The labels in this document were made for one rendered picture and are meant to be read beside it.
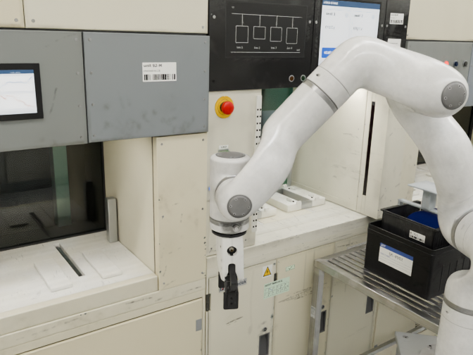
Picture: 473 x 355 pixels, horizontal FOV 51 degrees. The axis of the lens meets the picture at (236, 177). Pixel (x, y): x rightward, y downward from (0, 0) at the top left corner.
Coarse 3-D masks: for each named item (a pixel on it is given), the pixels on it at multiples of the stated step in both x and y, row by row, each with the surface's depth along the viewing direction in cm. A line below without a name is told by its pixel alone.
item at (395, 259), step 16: (368, 224) 176; (368, 240) 176; (384, 240) 170; (400, 240) 164; (368, 256) 177; (384, 256) 171; (400, 256) 165; (416, 256) 159; (432, 256) 154; (448, 256) 159; (464, 256) 164; (384, 272) 172; (400, 272) 166; (416, 272) 160; (432, 272) 156; (448, 272) 161; (416, 288) 161; (432, 288) 158
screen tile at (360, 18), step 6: (354, 12) 170; (360, 12) 171; (366, 12) 173; (354, 18) 170; (360, 18) 172; (366, 18) 174; (354, 24) 171; (360, 24) 173; (366, 24) 174; (372, 24) 176; (372, 30) 177; (354, 36) 172; (372, 36) 178
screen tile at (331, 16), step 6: (324, 12) 162; (330, 12) 164; (336, 12) 165; (342, 12) 167; (324, 18) 163; (330, 18) 164; (336, 18) 166; (342, 18) 167; (348, 18) 169; (348, 24) 170; (324, 30) 164; (330, 30) 166; (342, 30) 169; (348, 30) 170; (324, 36) 165; (330, 36) 166; (336, 36) 168; (342, 36) 169; (348, 36) 171; (324, 42) 165; (330, 42) 167; (336, 42) 168
